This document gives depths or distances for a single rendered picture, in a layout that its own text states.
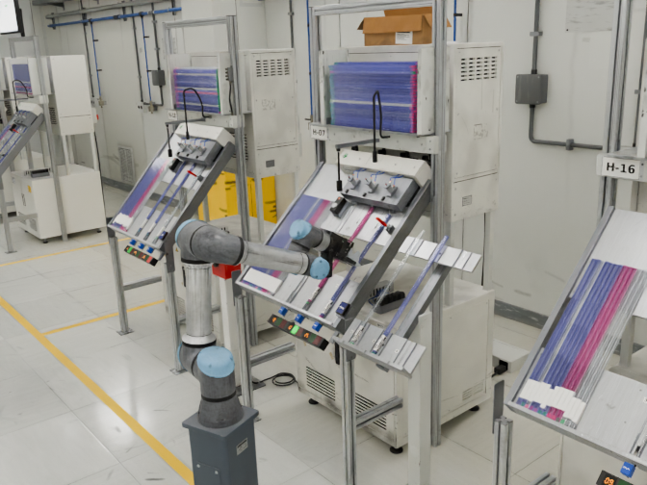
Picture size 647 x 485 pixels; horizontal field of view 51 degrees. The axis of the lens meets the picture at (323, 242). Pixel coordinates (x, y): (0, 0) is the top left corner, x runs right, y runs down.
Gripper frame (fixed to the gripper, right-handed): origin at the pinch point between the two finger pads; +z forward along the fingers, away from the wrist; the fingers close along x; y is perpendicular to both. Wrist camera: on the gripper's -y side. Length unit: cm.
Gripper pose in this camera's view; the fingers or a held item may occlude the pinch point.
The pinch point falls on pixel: (355, 266)
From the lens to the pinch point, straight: 267.5
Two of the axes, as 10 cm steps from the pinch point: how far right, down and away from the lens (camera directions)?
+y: 3.9, -9.1, 1.0
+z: 6.6, 3.6, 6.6
